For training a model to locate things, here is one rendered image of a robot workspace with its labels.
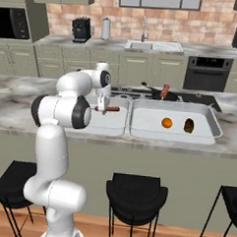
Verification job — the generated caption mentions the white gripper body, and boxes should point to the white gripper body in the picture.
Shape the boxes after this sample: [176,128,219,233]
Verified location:
[96,91,109,114]

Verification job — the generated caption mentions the brown hot dog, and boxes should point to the brown hot dog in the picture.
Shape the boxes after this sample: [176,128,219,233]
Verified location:
[90,104,121,114]

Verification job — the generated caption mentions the grey tupperware container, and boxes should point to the grey tupperware container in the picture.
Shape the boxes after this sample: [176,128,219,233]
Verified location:
[62,93,133,139]
[126,97,225,147]

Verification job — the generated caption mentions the brown kebab skewer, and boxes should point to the brown kebab skewer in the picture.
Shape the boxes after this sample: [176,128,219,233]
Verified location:
[159,84,171,101]

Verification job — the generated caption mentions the orange tangerine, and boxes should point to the orange tangerine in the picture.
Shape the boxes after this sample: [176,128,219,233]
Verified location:
[160,116,174,130]

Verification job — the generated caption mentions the brown sweet potato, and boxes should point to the brown sweet potato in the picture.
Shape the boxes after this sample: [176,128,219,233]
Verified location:
[183,117,196,136]

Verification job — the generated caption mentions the green base cupboards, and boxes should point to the green base cupboards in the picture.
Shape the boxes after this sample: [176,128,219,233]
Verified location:
[0,39,237,95]

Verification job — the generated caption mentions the black frying pan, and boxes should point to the black frying pan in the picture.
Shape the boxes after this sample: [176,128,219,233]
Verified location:
[140,81,181,103]

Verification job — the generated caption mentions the white paper towel roll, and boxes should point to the white paper towel roll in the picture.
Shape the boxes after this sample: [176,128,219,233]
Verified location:
[100,16,113,41]

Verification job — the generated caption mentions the black coffee machine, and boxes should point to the black coffee machine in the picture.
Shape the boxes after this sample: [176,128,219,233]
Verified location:
[70,16,93,45]

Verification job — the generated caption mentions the white sink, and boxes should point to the white sink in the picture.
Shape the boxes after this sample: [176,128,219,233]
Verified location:
[123,38,186,56]

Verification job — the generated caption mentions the silver tap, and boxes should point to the silver tap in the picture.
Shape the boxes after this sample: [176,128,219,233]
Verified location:
[141,16,150,43]

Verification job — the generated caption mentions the black hob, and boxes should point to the black hob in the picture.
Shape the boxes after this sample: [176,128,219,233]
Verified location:
[108,86,224,113]

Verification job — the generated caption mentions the black bar stool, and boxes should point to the black bar stool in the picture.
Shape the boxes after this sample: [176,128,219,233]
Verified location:
[102,171,171,237]
[0,158,51,237]
[195,183,237,237]

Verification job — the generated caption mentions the grey framed window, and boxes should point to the grey framed window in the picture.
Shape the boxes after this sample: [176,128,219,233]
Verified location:
[117,0,204,13]

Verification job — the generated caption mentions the black microwave oven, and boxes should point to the black microwave oven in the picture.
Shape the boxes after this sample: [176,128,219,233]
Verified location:
[0,6,32,41]

